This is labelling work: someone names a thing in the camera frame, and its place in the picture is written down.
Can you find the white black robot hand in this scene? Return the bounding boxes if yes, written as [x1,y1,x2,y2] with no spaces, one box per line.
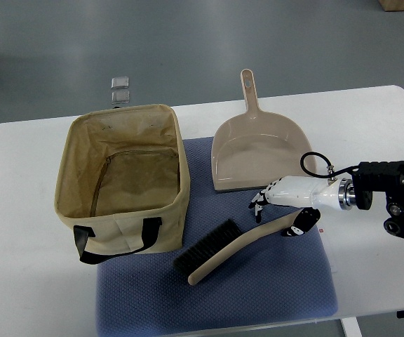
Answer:
[249,176,356,237]

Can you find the pink hand broom black bristles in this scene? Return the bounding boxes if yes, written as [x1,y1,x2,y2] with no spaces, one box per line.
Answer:
[173,211,301,286]

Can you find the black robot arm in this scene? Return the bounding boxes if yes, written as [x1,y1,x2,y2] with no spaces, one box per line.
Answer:
[318,162,404,317]

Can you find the pink plastic dustpan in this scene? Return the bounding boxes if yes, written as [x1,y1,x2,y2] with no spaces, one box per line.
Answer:
[211,69,312,192]

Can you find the blue textured mat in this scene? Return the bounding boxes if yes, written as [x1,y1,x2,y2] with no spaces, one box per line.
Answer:
[95,136,339,337]

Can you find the brown cardboard box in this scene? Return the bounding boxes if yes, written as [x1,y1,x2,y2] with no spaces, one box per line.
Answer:
[378,0,404,12]

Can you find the beige fabric bag black handles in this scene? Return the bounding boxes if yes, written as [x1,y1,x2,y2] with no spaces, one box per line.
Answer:
[54,105,190,265]

